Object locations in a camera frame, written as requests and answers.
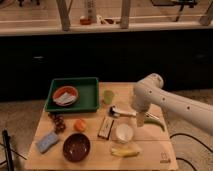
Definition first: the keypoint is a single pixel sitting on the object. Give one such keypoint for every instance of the yellow banana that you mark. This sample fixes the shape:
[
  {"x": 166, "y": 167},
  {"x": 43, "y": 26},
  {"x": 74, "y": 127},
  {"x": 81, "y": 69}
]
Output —
[{"x": 122, "y": 152}]

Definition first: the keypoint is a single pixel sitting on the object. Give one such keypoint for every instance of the blue sponge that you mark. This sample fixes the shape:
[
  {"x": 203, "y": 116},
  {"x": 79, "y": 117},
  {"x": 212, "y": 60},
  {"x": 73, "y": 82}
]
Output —
[{"x": 46, "y": 142}]

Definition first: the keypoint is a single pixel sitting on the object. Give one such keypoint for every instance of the green plastic cup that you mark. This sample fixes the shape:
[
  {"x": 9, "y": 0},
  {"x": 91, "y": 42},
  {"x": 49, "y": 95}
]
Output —
[{"x": 108, "y": 96}]

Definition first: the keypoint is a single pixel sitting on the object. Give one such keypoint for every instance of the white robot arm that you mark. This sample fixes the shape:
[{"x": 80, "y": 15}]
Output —
[{"x": 149, "y": 90}]

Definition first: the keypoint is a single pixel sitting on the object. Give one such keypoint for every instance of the purple bowl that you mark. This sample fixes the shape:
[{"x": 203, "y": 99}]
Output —
[{"x": 76, "y": 147}]

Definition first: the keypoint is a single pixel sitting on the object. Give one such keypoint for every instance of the orange fruit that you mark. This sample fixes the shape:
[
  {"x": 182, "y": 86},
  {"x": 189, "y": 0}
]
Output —
[{"x": 80, "y": 125}]

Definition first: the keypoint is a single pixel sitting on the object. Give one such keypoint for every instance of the white handled dish brush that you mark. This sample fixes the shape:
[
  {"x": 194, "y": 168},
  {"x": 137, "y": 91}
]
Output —
[{"x": 116, "y": 112}]

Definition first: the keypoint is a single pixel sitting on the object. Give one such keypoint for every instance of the green plastic tray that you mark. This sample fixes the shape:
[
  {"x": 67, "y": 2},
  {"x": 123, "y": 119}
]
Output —
[{"x": 88, "y": 95}]

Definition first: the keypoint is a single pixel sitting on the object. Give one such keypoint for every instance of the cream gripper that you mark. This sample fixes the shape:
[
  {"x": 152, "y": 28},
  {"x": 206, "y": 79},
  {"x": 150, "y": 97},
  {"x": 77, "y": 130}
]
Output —
[{"x": 140, "y": 119}]

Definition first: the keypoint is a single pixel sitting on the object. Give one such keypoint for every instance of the white crumpled cloth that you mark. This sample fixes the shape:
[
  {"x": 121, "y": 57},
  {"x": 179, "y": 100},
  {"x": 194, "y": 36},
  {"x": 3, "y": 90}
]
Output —
[{"x": 65, "y": 98}]

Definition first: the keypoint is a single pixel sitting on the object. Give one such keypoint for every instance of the brown white box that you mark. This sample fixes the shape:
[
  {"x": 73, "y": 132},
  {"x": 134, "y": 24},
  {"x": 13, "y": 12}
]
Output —
[{"x": 105, "y": 128}]

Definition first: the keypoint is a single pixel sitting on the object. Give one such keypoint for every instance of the orange plate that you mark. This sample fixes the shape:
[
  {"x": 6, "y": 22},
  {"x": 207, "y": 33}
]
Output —
[{"x": 61, "y": 90}]

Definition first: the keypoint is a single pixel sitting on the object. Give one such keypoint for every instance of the black stand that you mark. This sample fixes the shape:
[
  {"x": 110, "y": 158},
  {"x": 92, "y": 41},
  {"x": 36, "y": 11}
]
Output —
[{"x": 7, "y": 149}]

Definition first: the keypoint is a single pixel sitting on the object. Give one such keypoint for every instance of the white bottle on shelf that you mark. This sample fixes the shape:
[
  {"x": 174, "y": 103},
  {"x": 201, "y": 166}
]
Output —
[{"x": 91, "y": 10}]

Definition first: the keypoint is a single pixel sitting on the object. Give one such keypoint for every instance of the bunch of dark grapes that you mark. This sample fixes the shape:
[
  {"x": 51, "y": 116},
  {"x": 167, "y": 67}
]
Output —
[{"x": 59, "y": 125}]

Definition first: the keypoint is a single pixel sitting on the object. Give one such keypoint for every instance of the red bowl on shelf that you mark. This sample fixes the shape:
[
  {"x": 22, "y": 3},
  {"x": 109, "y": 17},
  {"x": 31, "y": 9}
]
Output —
[{"x": 85, "y": 21}]

